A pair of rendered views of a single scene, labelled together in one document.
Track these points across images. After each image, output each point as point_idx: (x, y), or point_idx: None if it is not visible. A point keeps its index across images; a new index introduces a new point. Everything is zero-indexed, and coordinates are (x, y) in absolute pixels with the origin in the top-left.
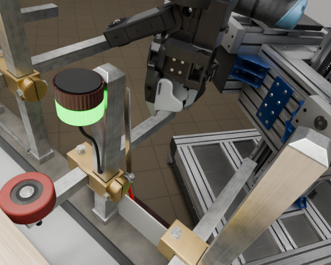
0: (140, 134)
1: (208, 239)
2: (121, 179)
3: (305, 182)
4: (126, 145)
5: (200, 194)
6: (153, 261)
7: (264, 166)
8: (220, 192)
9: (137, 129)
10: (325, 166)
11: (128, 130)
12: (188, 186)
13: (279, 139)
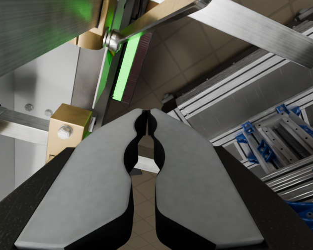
0: (210, 22)
1: (201, 85)
2: (86, 38)
3: None
4: (129, 28)
5: (247, 70)
6: (90, 82)
7: (277, 142)
8: (254, 90)
9: (225, 9)
10: None
11: (138, 28)
12: (257, 52)
13: (293, 183)
